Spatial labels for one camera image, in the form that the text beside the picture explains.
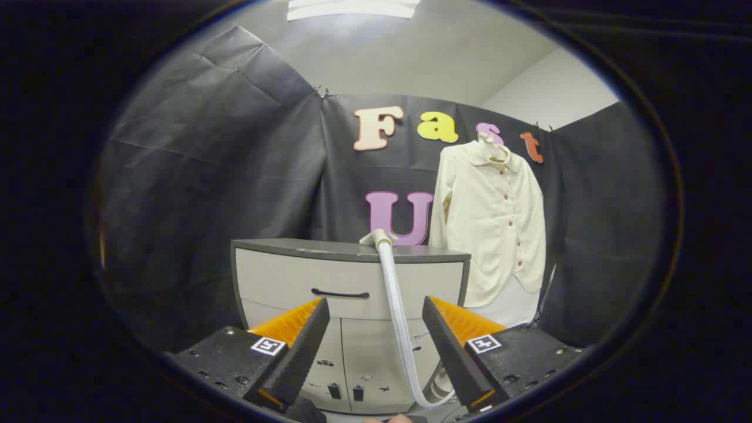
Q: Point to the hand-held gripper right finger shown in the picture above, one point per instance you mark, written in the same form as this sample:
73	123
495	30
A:
452	352

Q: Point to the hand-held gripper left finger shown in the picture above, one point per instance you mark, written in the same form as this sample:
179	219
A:
301	352

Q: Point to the cream button-up shirt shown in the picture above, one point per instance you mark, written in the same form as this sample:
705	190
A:
487	235

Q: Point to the cream garment steamer head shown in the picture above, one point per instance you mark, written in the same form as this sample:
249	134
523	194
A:
376	237

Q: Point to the grey metal clothes stand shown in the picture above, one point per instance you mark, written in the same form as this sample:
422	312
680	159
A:
546	292

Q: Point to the white plastic clothes hanger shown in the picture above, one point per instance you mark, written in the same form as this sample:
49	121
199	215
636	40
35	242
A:
491	147

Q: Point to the grey and white cabinet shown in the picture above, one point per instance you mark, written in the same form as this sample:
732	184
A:
282	282

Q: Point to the white hanging cloth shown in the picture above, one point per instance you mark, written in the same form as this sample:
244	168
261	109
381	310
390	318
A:
511	308

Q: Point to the black backdrop cloth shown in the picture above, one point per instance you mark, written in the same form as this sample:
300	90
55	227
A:
205	205

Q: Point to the ceiling light panel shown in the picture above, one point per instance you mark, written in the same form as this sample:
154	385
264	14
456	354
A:
352	8

